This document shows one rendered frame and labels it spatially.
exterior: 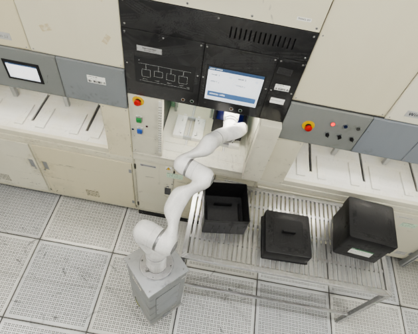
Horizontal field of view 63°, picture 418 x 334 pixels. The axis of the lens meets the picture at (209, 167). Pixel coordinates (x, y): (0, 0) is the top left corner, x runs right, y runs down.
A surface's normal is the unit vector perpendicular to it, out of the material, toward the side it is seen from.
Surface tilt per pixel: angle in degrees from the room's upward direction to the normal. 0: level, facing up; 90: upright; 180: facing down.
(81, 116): 0
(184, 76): 90
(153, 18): 90
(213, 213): 0
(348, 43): 90
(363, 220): 0
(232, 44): 90
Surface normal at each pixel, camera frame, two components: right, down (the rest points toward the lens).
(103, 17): -0.14, 0.79
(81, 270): 0.12, -0.58
